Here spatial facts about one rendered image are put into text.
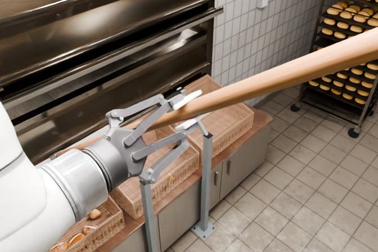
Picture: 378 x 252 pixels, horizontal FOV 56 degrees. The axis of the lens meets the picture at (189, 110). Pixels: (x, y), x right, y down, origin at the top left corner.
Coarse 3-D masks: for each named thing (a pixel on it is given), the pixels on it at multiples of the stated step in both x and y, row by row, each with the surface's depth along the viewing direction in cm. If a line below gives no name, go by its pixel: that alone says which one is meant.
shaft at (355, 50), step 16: (368, 32) 35; (336, 48) 38; (352, 48) 36; (368, 48) 35; (288, 64) 43; (304, 64) 41; (320, 64) 39; (336, 64) 38; (352, 64) 37; (256, 80) 47; (272, 80) 45; (288, 80) 43; (304, 80) 42; (208, 96) 56; (224, 96) 53; (240, 96) 50; (256, 96) 49; (176, 112) 64; (192, 112) 60; (208, 112) 59; (128, 128) 81; (80, 144) 112
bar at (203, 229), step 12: (168, 96) 199; (132, 120) 184; (204, 132) 206; (204, 144) 210; (204, 156) 216; (204, 168) 222; (204, 180) 229; (144, 192) 182; (204, 192) 236; (144, 204) 189; (204, 204) 243; (144, 216) 198; (204, 216) 251; (192, 228) 265; (204, 228) 260; (216, 228) 265; (204, 240) 257
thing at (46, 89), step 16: (176, 16) 234; (192, 16) 230; (208, 16) 228; (144, 32) 214; (176, 32) 212; (112, 48) 197; (64, 64) 185; (80, 64) 183; (32, 80) 172; (64, 80) 170; (32, 96) 161
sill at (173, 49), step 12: (192, 36) 256; (204, 36) 258; (168, 48) 241; (180, 48) 244; (144, 60) 229; (156, 60) 232; (120, 72) 218; (132, 72) 221; (96, 84) 207; (108, 84) 211; (72, 96) 198; (84, 96) 202; (48, 108) 190; (60, 108) 194; (12, 120) 181; (24, 120) 181; (36, 120) 186
